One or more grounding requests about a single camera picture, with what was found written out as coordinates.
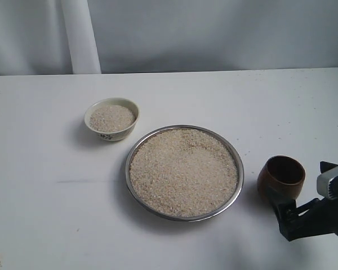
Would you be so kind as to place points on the large steel basin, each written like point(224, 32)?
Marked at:
point(135, 152)

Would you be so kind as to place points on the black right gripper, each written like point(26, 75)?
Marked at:
point(294, 222)

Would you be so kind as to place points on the brown wooden cup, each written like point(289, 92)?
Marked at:
point(282, 173)

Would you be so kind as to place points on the rice in small bowl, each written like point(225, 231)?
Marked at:
point(111, 118)

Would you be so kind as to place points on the white backdrop curtain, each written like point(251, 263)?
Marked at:
point(94, 37)

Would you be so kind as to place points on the rice in steel basin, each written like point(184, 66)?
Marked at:
point(183, 174)

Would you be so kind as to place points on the small cream floral bowl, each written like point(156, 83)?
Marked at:
point(115, 136)

